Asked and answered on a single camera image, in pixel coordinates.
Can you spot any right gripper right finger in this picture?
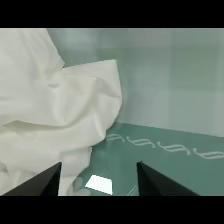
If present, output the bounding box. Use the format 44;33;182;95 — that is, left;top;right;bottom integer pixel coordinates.
136;161;201;197

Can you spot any white shirt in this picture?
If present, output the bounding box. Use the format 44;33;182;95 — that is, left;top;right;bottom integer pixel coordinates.
0;28;123;197

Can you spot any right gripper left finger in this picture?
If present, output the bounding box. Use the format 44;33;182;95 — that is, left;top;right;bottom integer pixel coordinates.
2;161;63;197

